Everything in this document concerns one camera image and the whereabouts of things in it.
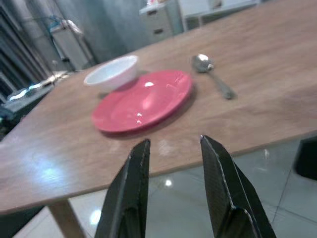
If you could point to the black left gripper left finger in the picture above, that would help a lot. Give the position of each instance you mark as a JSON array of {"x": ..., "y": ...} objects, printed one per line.
[{"x": 126, "y": 198}]

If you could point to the white open shelf unit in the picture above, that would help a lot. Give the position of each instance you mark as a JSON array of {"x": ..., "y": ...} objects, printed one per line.
[{"x": 198, "y": 15}]

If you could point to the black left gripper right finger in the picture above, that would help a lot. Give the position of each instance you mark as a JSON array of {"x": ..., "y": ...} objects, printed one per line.
[{"x": 227, "y": 196}]

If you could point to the silver metal spoon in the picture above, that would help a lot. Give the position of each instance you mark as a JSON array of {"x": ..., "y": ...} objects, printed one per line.
[{"x": 204, "y": 63}]

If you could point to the dark low furniture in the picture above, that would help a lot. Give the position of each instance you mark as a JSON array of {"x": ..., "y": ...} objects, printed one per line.
[{"x": 22, "y": 106}]

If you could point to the white drawer cabinet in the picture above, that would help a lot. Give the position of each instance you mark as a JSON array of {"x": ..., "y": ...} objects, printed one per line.
[{"x": 158, "y": 22}]

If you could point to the wooden table leg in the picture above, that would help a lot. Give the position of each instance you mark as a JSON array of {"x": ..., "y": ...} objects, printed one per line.
[{"x": 67, "y": 220}]

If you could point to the red round plate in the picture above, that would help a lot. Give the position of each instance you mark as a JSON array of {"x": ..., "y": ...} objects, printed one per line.
[{"x": 143, "y": 104}]

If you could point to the black boxy object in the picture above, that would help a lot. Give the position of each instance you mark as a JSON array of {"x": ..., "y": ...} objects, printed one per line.
[{"x": 307, "y": 158}]

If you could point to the white boxy appliance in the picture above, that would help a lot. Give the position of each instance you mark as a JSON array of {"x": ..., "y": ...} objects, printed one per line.
[{"x": 70, "y": 45}]

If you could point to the white ceramic bowl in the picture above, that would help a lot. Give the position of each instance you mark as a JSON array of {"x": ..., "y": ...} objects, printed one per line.
[{"x": 114, "y": 73}]

